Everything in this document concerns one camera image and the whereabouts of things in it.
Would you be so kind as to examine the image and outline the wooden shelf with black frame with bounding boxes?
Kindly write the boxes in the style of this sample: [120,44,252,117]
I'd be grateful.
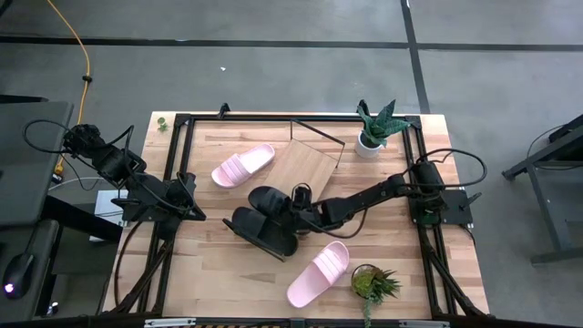
[221,118,347,263]

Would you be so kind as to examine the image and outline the yellow cable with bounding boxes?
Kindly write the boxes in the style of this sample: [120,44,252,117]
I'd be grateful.
[45,0,92,177]

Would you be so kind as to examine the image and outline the snake plant in white pot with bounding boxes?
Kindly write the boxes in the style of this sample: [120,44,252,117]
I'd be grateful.
[354,98,413,159]

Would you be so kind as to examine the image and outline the pink slide sandal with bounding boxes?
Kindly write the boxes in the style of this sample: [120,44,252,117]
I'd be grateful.
[210,143,277,190]
[285,240,351,309]

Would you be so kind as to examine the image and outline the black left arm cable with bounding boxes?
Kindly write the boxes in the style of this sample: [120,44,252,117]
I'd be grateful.
[22,118,136,192]

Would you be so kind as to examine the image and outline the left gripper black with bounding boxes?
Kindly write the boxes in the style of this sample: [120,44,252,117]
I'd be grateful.
[164,171,208,223]

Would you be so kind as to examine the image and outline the spiky succulent in round pot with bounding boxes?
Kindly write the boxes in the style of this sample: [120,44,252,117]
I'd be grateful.
[349,262,403,328]

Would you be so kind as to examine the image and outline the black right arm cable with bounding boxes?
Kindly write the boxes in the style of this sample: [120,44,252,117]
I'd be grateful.
[313,148,489,241]

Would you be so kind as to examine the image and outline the silver metal bracket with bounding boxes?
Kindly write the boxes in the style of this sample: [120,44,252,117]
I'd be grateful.
[398,320,450,328]
[144,317,197,328]

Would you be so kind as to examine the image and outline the black computer mouse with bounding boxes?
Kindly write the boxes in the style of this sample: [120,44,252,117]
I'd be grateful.
[2,252,36,302]

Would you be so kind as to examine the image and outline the black metal table frame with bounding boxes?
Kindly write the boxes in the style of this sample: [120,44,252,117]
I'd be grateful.
[108,102,491,320]

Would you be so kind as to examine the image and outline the black metal stand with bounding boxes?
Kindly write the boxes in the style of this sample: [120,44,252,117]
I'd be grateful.
[500,113,583,266]

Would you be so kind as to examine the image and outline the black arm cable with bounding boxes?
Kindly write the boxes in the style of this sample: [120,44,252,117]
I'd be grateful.
[22,118,136,192]
[313,148,489,241]

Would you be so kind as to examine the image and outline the black side desk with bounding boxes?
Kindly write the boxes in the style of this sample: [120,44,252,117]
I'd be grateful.
[0,94,125,328]

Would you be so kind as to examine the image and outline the white box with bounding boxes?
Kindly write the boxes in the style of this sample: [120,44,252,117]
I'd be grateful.
[88,189,125,243]

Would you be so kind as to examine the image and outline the black slide sandal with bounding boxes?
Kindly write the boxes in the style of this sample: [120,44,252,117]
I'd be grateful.
[247,185,295,218]
[230,206,301,259]

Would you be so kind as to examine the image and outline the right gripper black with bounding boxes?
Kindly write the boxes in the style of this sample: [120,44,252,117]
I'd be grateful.
[272,181,327,234]

